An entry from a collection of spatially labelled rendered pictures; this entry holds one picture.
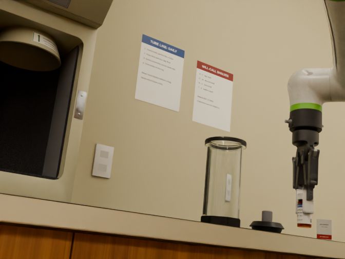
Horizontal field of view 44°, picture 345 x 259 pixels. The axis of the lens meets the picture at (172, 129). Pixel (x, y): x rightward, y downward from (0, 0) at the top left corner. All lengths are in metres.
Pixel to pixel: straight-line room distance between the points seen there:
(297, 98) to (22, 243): 0.88
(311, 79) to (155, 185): 0.71
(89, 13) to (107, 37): 0.57
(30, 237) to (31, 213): 0.05
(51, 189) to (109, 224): 0.31
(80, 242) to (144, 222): 0.11
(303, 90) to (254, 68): 0.84
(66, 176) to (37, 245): 0.34
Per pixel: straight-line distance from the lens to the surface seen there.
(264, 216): 1.19
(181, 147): 1.74
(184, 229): 0.82
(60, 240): 0.74
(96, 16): 1.13
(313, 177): 1.24
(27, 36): 1.11
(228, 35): 2.07
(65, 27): 1.12
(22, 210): 0.69
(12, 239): 0.72
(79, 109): 1.07
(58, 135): 1.10
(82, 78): 1.09
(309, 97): 1.31
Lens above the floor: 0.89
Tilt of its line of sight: 15 degrees up
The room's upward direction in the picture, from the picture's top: 6 degrees clockwise
